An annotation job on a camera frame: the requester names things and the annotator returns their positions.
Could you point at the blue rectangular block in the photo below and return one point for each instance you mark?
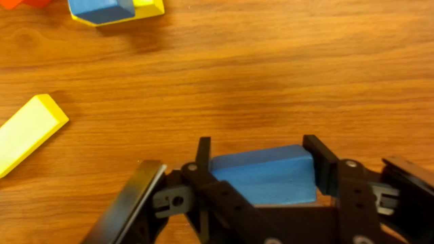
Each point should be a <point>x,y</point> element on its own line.
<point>279,175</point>

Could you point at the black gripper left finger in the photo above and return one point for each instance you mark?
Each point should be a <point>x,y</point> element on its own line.
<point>224,214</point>

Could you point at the blue cube on yellow block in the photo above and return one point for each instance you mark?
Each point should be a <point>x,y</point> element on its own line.
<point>102,10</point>

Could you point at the yellow block under blue cube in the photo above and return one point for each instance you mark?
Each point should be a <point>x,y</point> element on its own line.
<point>144,8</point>

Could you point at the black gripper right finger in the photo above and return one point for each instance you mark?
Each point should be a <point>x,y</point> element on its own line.
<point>353,218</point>

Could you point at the red house-shaped block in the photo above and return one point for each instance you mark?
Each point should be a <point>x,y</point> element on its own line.
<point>12,4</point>

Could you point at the yellow leaning block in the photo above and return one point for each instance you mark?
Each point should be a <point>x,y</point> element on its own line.
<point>27,128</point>

